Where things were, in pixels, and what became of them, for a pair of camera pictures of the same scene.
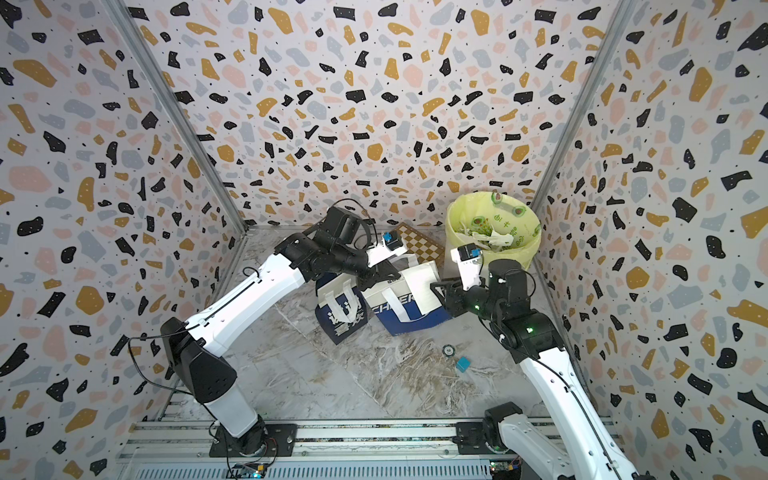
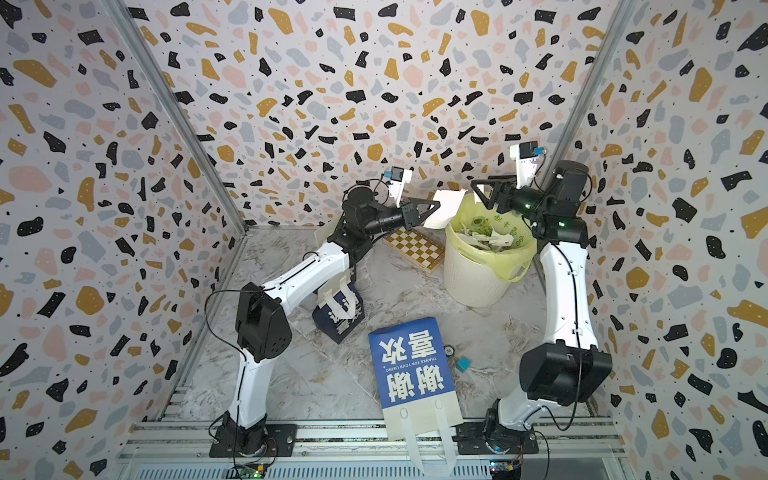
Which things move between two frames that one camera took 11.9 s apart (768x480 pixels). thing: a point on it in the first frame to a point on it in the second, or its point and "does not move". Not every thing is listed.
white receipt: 425,284 to 449,201
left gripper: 379,274 to 410,215
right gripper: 455,299 to 507,192
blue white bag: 394,306 to 416,387
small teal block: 462,364 does not move
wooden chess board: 424,247 does not move
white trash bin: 523,254 to 475,281
